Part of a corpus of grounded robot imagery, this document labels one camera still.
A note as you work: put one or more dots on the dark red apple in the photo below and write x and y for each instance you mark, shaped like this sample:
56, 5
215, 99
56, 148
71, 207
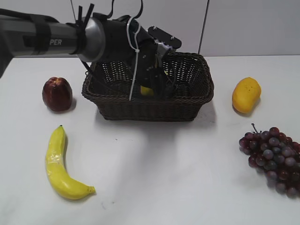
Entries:
57, 94

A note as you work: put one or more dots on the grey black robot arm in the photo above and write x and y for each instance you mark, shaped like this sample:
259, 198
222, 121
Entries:
92, 38

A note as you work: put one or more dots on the yellow banana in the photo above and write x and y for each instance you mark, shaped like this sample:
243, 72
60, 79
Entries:
57, 174

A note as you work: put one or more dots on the white zip tie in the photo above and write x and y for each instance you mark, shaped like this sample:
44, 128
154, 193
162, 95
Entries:
136, 50

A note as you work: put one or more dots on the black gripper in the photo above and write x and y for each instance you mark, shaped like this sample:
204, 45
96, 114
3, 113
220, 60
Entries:
146, 62

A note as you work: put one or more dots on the dark woven wicker basket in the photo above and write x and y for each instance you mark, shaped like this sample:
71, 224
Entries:
108, 85

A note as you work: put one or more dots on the orange yellow mango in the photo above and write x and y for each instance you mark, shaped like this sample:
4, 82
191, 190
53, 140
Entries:
245, 95

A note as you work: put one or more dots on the purple grape bunch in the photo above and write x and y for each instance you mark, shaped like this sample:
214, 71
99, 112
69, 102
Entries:
276, 156

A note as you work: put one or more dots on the yellow lemon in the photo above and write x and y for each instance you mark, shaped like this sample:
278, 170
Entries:
145, 91

